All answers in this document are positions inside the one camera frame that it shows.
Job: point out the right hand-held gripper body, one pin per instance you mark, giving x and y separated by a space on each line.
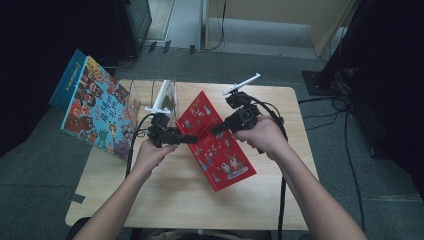
246 116

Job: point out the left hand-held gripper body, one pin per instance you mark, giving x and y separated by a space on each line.
161 135

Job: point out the red picture book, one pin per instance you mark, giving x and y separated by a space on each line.
223 160

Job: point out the white picture book green print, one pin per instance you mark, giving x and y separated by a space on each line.
165 95

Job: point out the clear acrylic book rack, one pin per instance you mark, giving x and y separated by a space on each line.
143 96

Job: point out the light blue animal picture book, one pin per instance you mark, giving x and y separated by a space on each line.
100 113

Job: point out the dark blue monster picture book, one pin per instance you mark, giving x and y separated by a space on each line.
68 80

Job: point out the person's left hand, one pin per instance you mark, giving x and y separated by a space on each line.
150 156

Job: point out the person's right hand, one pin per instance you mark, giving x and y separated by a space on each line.
263 136

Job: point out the black metal stand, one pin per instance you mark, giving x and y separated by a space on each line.
320 83

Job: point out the black cabinet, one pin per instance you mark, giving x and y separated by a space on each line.
133 23

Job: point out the dark curtain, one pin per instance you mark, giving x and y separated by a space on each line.
33 50

